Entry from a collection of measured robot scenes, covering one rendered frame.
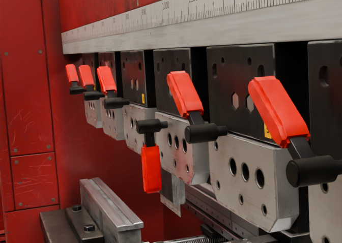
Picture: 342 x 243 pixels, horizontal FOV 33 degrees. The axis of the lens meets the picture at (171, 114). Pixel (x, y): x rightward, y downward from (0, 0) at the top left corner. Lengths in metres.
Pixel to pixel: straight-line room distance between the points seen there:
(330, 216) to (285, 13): 0.16
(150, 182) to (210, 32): 0.24
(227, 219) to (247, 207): 0.80
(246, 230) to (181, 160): 0.56
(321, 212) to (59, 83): 1.37
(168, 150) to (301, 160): 0.40
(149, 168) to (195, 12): 0.22
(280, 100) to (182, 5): 0.29
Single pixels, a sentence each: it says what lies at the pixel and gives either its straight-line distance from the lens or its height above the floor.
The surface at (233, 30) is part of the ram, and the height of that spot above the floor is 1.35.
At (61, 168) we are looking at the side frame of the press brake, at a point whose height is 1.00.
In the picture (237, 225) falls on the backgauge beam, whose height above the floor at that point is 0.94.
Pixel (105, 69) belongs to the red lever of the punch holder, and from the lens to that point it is 0.99.
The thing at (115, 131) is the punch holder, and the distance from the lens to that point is 1.08.
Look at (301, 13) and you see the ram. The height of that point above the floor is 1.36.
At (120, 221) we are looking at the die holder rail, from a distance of 1.28.
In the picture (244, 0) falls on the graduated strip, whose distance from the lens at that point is 0.53.
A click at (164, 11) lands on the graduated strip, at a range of 0.75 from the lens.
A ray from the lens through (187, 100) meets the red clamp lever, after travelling 0.58.
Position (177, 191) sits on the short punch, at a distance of 0.89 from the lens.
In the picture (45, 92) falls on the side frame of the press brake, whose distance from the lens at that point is 1.73.
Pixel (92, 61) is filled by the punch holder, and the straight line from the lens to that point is 1.25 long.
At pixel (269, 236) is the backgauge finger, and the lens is 1.03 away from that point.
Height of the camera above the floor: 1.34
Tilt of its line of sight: 7 degrees down
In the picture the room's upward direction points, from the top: 4 degrees counter-clockwise
